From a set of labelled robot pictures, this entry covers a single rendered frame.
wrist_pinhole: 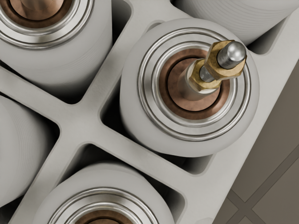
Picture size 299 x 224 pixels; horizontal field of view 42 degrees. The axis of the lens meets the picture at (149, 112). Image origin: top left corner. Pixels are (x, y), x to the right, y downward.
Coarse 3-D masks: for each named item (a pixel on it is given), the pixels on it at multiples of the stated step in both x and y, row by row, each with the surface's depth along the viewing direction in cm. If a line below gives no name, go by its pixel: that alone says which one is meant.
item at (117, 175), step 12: (84, 168) 33; (96, 168) 27; (108, 168) 27; (120, 168) 29; (132, 168) 36; (72, 180) 25; (84, 180) 25; (96, 180) 25; (108, 180) 25; (120, 180) 25; (132, 180) 25; (144, 180) 26; (60, 192) 25; (72, 192) 25; (132, 192) 25; (144, 192) 25; (156, 192) 26; (48, 204) 25; (60, 204) 24; (156, 204) 25; (36, 216) 25; (48, 216) 24; (156, 216) 25; (168, 216) 25
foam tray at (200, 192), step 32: (128, 0) 33; (160, 0) 33; (128, 32) 33; (288, 32) 34; (0, 64) 39; (256, 64) 34; (288, 64) 34; (32, 96) 32; (96, 96) 32; (64, 128) 32; (96, 128) 32; (256, 128) 33; (64, 160) 32; (96, 160) 43; (128, 160) 32; (160, 160) 32; (192, 160) 39; (224, 160) 33; (32, 192) 31; (160, 192) 43; (192, 192) 32; (224, 192) 32
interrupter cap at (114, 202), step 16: (80, 192) 24; (96, 192) 24; (112, 192) 24; (128, 192) 24; (64, 208) 24; (80, 208) 24; (96, 208) 24; (112, 208) 24; (128, 208) 24; (144, 208) 24
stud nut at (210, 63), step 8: (224, 40) 18; (232, 40) 18; (216, 48) 18; (208, 56) 18; (216, 56) 18; (208, 64) 18; (216, 64) 18; (240, 64) 18; (216, 72) 18; (224, 72) 18; (232, 72) 18; (240, 72) 18; (216, 80) 19
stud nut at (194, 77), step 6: (198, 60) 22; (204, 60) 22; (198, 66) 22; (192, 72) 22; (198, 72) 22; (192, 78) 22; (198, 78) 22; (198, 84) 22; (204, 84) 22; (210, 84) 22; (216, 84) 22; (198, 90) 22; (204, 90) 22
